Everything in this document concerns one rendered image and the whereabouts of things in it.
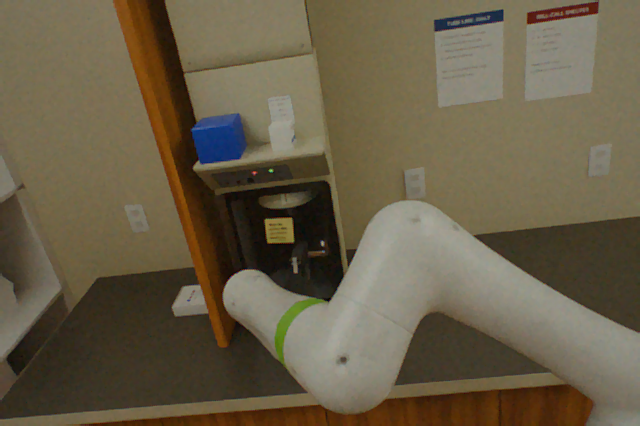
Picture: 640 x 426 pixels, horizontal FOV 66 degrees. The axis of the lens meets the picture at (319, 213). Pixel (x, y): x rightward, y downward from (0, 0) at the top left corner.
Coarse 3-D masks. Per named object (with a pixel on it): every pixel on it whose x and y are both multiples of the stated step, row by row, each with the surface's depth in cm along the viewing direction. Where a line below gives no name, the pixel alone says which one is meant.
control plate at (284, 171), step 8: (264, 168) 121; (272, 168) 121; (280, 168) 122; (288, 168) 122; (216, 176) 123; (224, 176) 123; (232, 176) 124; (240, 176) 124; (248, 176) 125; (256, 176) 125; (264, 176) 125; (272, 176) 126; (288, 176) 127; (224, 184) 128; (232, 184) 128; (240, 184) 129
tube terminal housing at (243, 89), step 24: (312, 48) 127; (192, 72) 121; (216, 72) 120; (240, 72) 120; (264, 72) 120; (288, 72) 120; (312, 72) 119; (192, 96) 123; (216, 96) 123; (240, 96) 122; (264, 96) 122; (312, 96) 122; (264, 120) 125; (312, 120) 124; (216, 192) 134; (336, 192) 143; (336, 216) 136
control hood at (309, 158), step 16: (304, 144) 122; (320, 144) 120; (240, 160) 118; (256, 160) 117; (272, 160) 118; (288, 160) 118; (304, 160) 119; (320, 160) 119; (208, 176) 123; (304, 176) 128
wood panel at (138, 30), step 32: (128, 0) 107; (160, 0) 125; (128, 32) 108; (160, 32) 123; (160, 64) 120; (160, 96) 118; (160, 128) 118; (192, 160) 134; (192, 192) 131; (192, 224) 129; (192, 256) 133; (224, 256) 153; (224, 288) 148; (224, 320) 145
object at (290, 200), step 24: (240, 192) 133; (264, 192) 132; (288, 192) 132; (312, 192) 132; (240, 216) 136; (264, 216) 136; (288, 216) 135; (312, 216) 135; (240, 240) 139; (264, 240) 139; (312, 240) 138; (336, 240) 138; (264, 264) 142; (288, 264) 142; (312, 264) 142; (336, 264) 141; (336, 288) 145
